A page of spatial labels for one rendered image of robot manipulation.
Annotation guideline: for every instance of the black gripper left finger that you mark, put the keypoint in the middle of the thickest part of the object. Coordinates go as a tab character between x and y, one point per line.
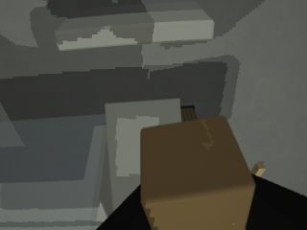
130	215

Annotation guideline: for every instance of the brown block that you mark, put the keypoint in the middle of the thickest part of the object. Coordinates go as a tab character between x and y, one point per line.
194	176

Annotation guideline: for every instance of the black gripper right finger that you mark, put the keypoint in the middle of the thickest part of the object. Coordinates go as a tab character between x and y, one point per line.
276	208

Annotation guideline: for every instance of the tan wooden stick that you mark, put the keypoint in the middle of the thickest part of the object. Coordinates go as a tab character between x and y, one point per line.
258	169

